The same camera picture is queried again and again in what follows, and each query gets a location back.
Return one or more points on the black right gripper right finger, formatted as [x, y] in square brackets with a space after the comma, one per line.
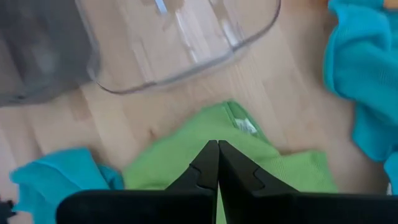
[239, 177]

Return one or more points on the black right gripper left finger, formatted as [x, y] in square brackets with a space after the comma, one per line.
[199, 174]

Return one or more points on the green microfiber towel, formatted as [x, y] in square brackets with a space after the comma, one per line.
[174, 158]

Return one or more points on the blue microfiber towel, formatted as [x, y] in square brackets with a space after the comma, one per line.
[363, 62]
[56, 174]

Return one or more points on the clear plastic basket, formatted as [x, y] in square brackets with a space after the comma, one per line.
[171, 40]

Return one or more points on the grey translucent plastic basket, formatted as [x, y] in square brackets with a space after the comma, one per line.
[37, 46]

